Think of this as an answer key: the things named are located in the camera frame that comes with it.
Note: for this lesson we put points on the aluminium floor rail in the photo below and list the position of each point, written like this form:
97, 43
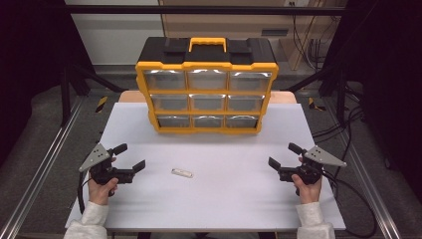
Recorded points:
43, 159
361, 172

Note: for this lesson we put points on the white nail clipper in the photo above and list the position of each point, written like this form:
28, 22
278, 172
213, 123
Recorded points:
181, 173

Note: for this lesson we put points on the clear plastic drawer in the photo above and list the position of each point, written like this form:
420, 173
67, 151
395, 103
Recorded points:
250, 81

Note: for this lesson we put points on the black yellow hazard tape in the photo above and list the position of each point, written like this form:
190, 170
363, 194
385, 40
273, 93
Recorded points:
313, 104
101, 104

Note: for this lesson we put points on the yellow black organizer cabinet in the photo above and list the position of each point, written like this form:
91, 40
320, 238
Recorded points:
159, 49

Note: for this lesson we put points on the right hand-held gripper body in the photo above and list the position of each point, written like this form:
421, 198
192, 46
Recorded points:
320, 157

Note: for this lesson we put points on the tan wooden board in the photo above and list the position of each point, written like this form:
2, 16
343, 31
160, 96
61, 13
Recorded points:
132, 97

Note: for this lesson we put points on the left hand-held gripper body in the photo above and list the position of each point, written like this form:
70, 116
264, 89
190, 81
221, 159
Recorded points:
95, 157

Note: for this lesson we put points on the person's right hand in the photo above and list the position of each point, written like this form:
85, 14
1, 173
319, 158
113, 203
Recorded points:
308, 192

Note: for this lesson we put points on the person's left hand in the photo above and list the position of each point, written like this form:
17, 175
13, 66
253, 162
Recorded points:
99, 192

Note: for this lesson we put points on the grid of clear drawers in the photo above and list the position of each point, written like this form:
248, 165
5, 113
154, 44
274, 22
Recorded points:
206, 79

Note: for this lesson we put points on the black overhead bar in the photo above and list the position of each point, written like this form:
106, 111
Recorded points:
132, 9

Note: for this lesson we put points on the black metal stand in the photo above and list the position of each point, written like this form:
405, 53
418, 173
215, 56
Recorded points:
340, 96
65, 96

